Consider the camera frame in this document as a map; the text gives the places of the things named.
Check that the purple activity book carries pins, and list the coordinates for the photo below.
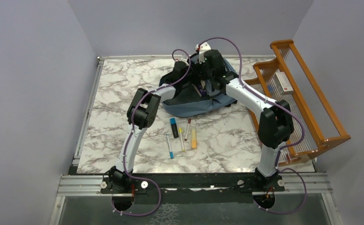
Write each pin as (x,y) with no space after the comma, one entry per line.
(200,89)

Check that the yellow capped white pen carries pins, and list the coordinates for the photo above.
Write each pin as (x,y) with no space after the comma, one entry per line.
(181,139)

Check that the blue capped white pen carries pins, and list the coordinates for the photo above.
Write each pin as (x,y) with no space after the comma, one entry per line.
(169,146)

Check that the red capped white pen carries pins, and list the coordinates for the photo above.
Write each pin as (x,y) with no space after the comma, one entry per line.
(187,130)

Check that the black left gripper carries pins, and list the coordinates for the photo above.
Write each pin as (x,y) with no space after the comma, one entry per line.
(196,78)

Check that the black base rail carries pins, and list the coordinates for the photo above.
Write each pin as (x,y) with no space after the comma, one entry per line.
(174,188)

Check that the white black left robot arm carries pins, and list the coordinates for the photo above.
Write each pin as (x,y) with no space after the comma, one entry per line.
(141,115)

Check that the wooden wire rack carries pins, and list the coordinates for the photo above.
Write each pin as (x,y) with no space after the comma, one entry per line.
(323,129)

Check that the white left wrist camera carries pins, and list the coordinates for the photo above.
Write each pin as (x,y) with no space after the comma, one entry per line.
(184,58)

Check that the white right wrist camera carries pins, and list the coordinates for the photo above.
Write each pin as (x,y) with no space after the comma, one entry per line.
(201,49)

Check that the blue student backpack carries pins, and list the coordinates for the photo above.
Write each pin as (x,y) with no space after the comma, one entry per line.
(187,102)

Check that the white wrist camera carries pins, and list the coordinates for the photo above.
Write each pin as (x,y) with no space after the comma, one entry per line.
(201,49)
(184,58)

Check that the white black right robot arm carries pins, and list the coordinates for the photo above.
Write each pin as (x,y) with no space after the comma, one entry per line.
(275,124)

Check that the orange highlighter marker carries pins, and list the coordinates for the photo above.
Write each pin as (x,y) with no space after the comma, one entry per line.
(193,137)

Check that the white red small box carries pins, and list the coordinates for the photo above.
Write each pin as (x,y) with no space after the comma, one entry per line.
(283,84)

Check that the black blue highlighter marker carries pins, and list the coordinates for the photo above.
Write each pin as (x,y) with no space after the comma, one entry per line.
(174,128)

